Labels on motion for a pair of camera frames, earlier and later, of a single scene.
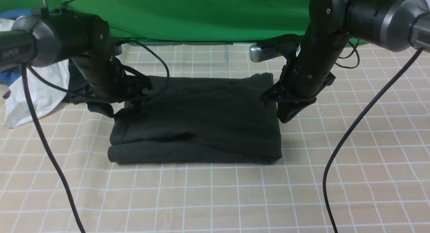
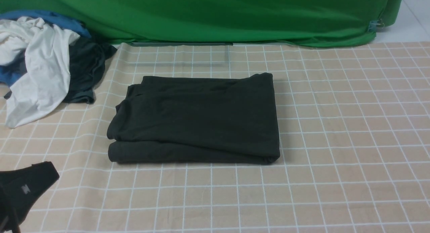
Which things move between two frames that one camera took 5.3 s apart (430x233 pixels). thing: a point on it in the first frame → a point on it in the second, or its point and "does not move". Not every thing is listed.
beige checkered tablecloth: [355, 159] does not move
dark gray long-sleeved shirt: [216, 119] does not move
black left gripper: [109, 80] → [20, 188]
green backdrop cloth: [215, 16] does not move
